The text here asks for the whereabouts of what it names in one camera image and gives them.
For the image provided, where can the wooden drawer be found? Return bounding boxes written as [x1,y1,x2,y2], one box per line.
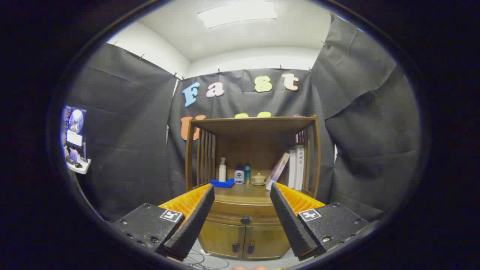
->
[205,201,281,227]

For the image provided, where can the black floor cables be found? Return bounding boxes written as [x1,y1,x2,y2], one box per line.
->
[184,249,230,270]

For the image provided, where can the wooden countertop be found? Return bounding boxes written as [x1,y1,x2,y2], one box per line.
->
[199,182,312,205]

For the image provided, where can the wooden cabinet door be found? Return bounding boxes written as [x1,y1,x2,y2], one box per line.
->
[198,220,246,259]
[244,225,291,260]

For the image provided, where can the blue folded cloth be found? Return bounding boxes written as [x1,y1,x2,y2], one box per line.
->
[209,178,235,188]

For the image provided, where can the pink purple book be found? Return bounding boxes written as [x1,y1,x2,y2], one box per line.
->
[265,152,291,191]

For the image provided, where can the wooden cabinet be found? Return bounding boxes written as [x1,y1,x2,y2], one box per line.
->
[185,115,322,261]

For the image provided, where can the blue printed poster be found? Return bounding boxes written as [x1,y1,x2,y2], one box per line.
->
[62,106,87,147]

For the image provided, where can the white book black lettering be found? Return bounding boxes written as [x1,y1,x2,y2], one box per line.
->
[295,145,305,191]

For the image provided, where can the patterned cover white book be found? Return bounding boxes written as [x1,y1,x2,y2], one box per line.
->
[288,149,297,189]

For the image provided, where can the ceiling light panel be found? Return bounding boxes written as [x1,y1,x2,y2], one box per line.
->
[198,1,278,29]

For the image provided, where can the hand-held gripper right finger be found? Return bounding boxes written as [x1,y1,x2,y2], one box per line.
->
[270,182,372,262]

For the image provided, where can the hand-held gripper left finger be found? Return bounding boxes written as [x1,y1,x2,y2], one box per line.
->
[111,184,215,262]

